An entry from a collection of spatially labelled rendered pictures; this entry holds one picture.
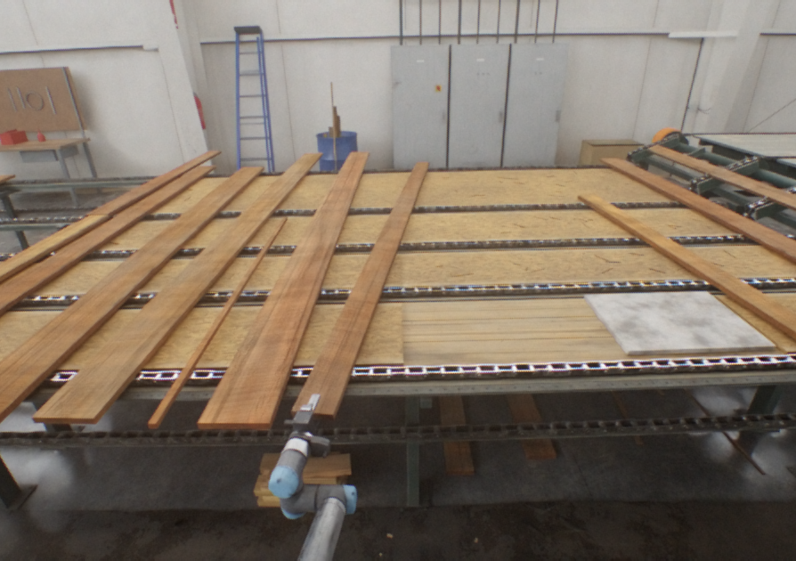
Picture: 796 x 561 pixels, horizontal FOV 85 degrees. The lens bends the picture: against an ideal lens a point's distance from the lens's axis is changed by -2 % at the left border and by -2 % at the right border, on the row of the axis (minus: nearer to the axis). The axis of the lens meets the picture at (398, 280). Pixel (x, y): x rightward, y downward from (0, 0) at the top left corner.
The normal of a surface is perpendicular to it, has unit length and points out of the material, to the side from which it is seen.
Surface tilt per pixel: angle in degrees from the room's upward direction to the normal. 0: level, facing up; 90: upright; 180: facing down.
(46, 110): 90
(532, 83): 90
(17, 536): 0
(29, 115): 90
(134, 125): 91
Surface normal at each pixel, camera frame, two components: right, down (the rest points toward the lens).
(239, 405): -0.02, -0.89
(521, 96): 0.01, 0.45
